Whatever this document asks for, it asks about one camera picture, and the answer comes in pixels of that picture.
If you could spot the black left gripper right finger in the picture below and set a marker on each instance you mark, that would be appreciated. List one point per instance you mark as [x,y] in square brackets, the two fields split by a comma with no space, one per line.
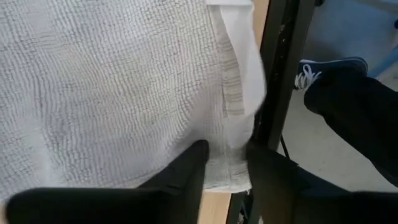
[280,193]

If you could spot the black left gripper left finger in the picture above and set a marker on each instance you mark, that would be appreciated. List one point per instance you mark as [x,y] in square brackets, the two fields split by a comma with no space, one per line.
[140,205]

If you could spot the white towel beige stripes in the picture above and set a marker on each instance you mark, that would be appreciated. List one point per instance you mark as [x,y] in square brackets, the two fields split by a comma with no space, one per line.
[93,93]

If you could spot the person's leg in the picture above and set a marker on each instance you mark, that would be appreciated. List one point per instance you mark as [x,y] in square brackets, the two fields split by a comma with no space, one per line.
[357,118]

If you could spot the person's shoe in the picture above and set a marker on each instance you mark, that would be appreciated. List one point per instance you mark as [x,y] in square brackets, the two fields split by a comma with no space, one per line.
[335,67]

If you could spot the black aluminium table frame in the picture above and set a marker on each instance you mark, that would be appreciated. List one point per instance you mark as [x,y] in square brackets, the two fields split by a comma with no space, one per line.
[280,62]

